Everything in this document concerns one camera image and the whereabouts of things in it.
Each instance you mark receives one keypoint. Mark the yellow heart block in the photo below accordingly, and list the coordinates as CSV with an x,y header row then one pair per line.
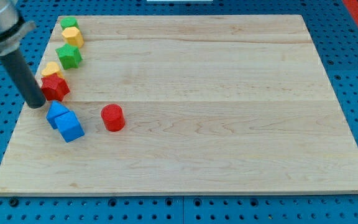
x,y
52,68

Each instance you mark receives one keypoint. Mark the yellow hexagon block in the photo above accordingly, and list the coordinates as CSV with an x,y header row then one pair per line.
x,y
73,36

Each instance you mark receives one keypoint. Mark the red star block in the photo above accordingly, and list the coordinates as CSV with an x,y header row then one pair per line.
x,y
54,88

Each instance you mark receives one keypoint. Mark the red cylinder block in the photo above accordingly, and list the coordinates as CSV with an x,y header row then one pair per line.
x,y
113,117

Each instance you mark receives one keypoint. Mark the green cylinder block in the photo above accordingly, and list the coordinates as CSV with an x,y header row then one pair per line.
x,y
68,22

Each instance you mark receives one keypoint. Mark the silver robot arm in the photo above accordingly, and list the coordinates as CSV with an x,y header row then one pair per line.
x,y
13,28

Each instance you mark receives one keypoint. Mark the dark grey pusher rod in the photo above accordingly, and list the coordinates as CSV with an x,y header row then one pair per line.
x,y
23,78

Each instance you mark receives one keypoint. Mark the green star block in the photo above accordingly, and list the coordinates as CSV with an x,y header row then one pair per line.
x,y
69,56

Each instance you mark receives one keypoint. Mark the wooden board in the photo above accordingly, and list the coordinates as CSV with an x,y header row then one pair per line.
x,y
214,105

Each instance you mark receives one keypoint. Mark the blue triangle block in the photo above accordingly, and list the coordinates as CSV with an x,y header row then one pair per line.
x,y
56,109

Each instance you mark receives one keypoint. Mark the blue cube block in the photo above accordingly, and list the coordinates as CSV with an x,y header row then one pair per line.
x,y
69,126

